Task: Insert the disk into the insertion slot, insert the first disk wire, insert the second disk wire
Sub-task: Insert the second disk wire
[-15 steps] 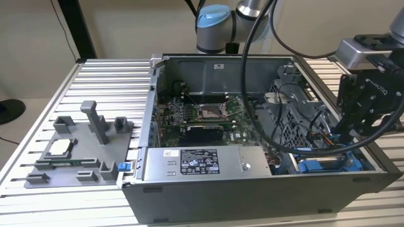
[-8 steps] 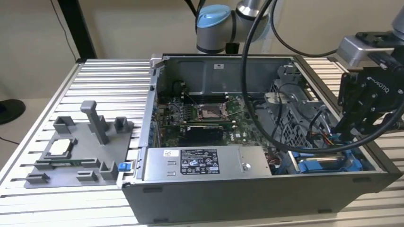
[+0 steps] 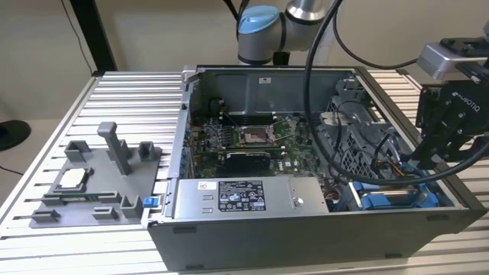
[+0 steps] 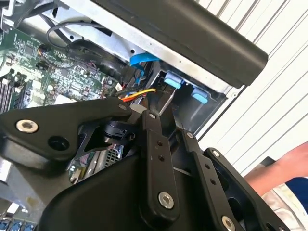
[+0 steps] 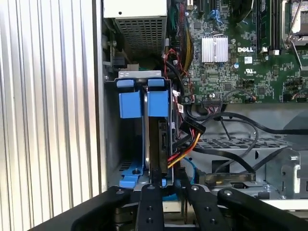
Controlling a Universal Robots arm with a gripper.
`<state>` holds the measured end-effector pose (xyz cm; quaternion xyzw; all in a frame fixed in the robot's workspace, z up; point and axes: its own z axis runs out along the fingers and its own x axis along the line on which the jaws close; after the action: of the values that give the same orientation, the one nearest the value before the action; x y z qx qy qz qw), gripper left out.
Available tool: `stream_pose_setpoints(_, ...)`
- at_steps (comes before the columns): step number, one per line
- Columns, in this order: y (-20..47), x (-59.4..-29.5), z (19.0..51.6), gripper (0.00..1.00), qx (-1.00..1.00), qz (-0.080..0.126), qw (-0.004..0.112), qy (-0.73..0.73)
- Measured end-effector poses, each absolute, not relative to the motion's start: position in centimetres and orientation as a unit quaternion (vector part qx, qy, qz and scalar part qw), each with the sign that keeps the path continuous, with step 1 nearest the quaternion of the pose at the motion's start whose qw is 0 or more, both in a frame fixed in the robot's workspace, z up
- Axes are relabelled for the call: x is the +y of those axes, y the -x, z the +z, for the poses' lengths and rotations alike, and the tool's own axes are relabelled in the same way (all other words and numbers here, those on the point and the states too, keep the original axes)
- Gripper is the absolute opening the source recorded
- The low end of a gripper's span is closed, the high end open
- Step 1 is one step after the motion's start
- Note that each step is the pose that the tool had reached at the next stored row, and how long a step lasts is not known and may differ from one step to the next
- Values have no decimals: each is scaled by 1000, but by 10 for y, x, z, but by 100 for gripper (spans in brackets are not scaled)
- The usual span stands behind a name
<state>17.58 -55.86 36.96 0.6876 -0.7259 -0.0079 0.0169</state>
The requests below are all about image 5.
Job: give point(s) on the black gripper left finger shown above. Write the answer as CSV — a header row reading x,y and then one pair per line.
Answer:
x,y
149,207

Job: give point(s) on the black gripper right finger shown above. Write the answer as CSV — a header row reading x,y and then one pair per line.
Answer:
x,y
207,211

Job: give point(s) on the hard disk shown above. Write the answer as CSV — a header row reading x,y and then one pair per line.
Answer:
x,y
156,103

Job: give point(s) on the empty blue disk carrier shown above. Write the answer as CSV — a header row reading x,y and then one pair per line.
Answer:
x,y
128,106

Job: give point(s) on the grey metal disk bay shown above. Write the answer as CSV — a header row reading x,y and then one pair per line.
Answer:
x,y
139,74

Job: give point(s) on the black RAM slot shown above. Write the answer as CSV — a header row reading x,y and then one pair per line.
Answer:
x,y
276,24

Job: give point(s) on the grey open PC case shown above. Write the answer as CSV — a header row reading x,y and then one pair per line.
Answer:
x,y
113,144

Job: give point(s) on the grey metal drive cage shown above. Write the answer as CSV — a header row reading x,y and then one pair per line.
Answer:
x,y
272,168

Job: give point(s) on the green Dell motherboard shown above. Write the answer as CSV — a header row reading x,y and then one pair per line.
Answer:
x,y
216,79

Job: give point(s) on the silver chipset heatsink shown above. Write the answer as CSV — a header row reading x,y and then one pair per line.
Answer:
x,y
214,49

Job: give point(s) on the silver power supply unit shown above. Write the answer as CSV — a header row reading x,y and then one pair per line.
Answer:
x,y
139,36

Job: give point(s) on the locking lever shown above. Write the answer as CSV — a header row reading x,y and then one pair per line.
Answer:
x,y
296,55

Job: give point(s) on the green RAM stick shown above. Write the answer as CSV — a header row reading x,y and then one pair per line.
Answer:
x,y
263,24

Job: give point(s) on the CPU socket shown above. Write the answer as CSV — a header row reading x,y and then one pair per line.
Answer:
x,y
303,21

